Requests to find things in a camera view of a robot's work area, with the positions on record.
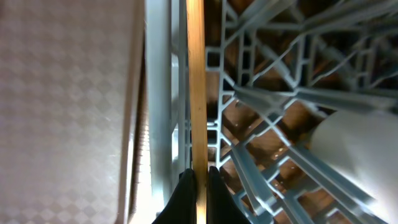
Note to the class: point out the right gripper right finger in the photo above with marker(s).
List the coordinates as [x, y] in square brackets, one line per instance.
[221, 208]

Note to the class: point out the grey dishwasher rack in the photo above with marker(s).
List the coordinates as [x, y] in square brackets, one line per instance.
[274, 71]

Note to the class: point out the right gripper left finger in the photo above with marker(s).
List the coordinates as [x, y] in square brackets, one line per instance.
[181, 208]

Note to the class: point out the white green cup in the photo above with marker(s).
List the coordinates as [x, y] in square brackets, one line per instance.
[363, 149]

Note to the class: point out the wooden chopstick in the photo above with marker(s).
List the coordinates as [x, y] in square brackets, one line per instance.
[197, 86]

